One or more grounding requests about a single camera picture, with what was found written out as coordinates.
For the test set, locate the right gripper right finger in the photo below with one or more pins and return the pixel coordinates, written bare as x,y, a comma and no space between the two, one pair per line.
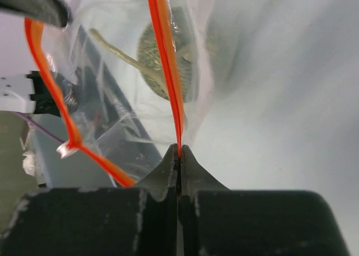
220,221

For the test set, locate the clear zip top bag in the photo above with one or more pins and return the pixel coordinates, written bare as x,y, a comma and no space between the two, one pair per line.
132,77

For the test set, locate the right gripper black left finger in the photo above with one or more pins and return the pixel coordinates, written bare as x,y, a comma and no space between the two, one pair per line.
140,220

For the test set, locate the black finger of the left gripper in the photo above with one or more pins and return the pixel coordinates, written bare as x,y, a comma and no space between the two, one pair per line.
51,12

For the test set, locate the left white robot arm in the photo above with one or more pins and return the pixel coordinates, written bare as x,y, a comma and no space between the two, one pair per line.
27,93

